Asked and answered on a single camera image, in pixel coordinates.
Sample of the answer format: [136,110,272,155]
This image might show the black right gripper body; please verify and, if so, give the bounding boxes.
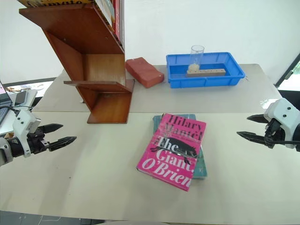
[263,118,285,149]

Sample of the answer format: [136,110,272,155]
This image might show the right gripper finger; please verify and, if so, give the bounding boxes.
[247,114,268,125]
[236,131,267,146]

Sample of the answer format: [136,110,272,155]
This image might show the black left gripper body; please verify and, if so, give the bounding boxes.
[27,130,50,155]

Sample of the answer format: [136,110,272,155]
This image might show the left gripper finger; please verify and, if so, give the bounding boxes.
[48,136,77,152]
[38,123,64,135]

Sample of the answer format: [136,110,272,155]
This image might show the teal book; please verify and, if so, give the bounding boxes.
[151,113,209,180]

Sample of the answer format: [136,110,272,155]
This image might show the pink Hilary Mantel book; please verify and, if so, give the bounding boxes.
[135,113,207,192]

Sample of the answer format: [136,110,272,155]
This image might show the brown wooden bookshelf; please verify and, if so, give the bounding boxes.
[18,3,135,124]

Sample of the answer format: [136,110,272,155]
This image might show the yellow book with black lettering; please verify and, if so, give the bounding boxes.
[17,0,95,8]

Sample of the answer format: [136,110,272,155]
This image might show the red spine book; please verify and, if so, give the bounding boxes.
[112,0,126,47]

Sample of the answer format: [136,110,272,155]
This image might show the cream white book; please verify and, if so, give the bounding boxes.
[94,0,116,26]

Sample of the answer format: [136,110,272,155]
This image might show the dark framed glass door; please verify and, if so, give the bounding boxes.
[273,52,300,91]

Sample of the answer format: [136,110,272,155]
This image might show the grey laptop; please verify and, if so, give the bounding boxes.
[0,80,13,106]

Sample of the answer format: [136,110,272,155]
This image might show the blue plastic bin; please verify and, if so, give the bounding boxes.
[165,52,246,89]

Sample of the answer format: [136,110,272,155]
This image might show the wooden block with holes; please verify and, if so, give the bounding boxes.
[186,68,227,78]

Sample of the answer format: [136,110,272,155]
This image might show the clear plastic cylinder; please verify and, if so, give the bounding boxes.
[190,45,205,71]

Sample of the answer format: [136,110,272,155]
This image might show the red brick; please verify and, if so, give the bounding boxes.
[125,57,165,89]

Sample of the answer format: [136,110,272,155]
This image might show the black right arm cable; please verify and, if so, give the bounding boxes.
[271,139,300,146]

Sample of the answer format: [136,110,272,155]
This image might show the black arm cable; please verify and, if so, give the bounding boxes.
[0,105,33,116]
[271,139,300,146]

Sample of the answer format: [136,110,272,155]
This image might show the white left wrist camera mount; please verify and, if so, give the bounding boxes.
[12,109,42,158]

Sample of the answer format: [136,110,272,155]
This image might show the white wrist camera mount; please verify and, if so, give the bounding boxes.
[12,109,42,158]
[263,98,300,150]

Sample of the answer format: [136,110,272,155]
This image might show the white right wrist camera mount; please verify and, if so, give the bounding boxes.
[263,98,300,150]

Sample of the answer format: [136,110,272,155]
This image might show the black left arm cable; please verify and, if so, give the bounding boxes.
[0,105,33,116]

